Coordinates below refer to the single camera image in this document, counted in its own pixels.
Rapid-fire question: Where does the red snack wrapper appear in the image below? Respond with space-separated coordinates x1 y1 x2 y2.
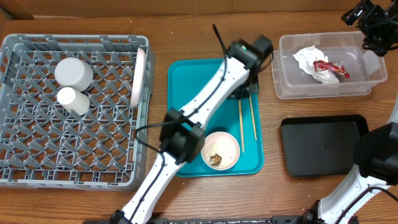
313 60 350 78

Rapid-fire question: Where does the teal plastic tray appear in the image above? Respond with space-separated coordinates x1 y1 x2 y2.
167 58 264 177

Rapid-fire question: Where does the clear plastic bin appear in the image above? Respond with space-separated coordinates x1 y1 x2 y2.
278 31 387 86

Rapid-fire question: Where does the white napkin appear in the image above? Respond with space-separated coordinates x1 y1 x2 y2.
293 45 339 84

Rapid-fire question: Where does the white cup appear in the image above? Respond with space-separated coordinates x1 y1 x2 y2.
57 87 90 116

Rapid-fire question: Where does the pink bowl with scraps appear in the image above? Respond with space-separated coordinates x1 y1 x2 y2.
201 131 241 170

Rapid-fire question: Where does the white round plate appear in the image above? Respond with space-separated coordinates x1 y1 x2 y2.
131 48 146 107

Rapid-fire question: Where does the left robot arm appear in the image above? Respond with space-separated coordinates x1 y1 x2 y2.
109 35 274 224

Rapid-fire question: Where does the grey dish rack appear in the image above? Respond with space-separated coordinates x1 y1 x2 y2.
1 34 155 190

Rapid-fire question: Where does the pale green bowl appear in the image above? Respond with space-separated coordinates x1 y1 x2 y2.
55 57 93 91

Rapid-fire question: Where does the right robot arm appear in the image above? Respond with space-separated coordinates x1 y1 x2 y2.
293 0 397 224

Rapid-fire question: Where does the black tray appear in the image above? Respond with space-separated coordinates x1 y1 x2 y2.
280 114 369 178

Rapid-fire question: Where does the brown food scrap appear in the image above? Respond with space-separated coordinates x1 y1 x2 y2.
210 154 222 166

